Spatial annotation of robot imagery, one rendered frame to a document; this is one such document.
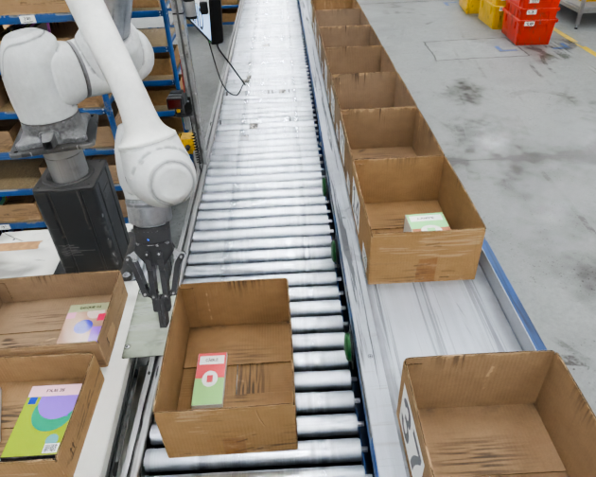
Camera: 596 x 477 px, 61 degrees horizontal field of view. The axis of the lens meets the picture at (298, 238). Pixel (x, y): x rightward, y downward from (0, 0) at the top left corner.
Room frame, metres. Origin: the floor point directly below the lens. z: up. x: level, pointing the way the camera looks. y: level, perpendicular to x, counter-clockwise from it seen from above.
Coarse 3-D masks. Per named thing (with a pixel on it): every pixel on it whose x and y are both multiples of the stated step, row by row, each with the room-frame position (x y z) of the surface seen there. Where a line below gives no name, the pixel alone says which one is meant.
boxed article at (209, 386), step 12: (204, 360) 0.87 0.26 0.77; (216, 360) 0.87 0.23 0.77; (204, 372) 0.83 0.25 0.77; (216, 372) 0.83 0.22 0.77; (204, 384) 0.79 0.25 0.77; (216, 384) 0.79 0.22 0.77; (192, 396) 0.76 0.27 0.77; (204, 396) 0.76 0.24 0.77; (216, 396) 0.76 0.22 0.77; (192, 408) 0.73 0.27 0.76
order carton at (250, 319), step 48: (192, 288) 1.00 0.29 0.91; (240, 288) 1.01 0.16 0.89; (288, 288) 0.97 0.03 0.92; (192, 336) 0.97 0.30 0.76; (240, 336) 0.96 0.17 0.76; (288, 336) 0.95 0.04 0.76; (192, 384) 0.81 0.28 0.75; (240, 384) 0.80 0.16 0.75; (288, 384) 0.80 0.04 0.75; (192, 432) 0.62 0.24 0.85; (240, 432) 0.62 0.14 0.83; (288, 432) 0.62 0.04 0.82
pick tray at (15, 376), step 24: (0, 360) 0.84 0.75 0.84; (24, 360) 0.84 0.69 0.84; (48, 360) 0.84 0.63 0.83; (72, 360) 0.84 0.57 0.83; (0, 384) 0.83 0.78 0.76; (24, 384) 0.83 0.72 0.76; (48, 384) 0.82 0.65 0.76; (96, 384) 0.80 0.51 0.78; (72, 432) 0.64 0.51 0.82; (0, 456) 0.63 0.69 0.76; (72, 456) 0.61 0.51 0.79
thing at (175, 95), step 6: (174, 90) 1.98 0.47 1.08; (180, 90) 1.98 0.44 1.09; (168, 96) 1.91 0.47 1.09; (174, 96) 1.91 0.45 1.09; (180, 96) 1.91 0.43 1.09; (186, 96) 1.98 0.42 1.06; (168, 102) 1.88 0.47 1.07; (174, 102) 1.88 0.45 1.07; (180, 102) 1.88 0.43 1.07; (168, 108) 1.88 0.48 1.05; (174, 108) 1.88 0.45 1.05; (180, 108) 1.88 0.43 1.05; (180, 114) 1.93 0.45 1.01
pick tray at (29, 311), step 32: (0, 288) 1.14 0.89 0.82; (32, 288) 1.15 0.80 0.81; (64, 288) 1.15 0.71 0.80; (96, 288) 1.15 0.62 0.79; (0, 320) 1.06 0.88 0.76; (32, 320) 1.06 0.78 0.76; (64, 320) 1.05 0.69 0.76; (0, 352) 0.87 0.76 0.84; (32, 352) 0.87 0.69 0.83; (64, 352) 0.88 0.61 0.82; (96, 352) 0.88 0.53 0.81
